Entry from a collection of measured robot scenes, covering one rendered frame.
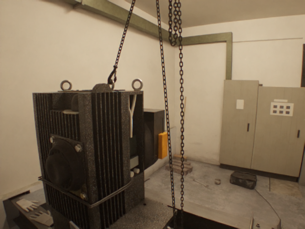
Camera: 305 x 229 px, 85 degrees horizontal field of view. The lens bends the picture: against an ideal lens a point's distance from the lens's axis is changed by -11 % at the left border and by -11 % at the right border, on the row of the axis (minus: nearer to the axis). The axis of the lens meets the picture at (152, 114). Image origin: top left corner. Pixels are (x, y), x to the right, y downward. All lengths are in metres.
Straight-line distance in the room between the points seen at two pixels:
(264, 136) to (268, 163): 0.50
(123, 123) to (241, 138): 2.95
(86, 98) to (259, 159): 3.37
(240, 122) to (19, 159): 3.31
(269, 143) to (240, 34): 2.06
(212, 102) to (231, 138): 0.81
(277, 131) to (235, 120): 0.74
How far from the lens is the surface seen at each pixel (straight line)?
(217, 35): 3.92
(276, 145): 3.70
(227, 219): 1.62
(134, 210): 1.23
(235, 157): 3.82
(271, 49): 3.85
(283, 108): 3.59
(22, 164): 2.03
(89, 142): 0.84
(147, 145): 1.18
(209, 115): 3.96
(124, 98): 0.97
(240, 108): 3.60
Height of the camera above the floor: 1.64
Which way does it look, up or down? 9 degrees down
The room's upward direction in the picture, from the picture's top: straight up
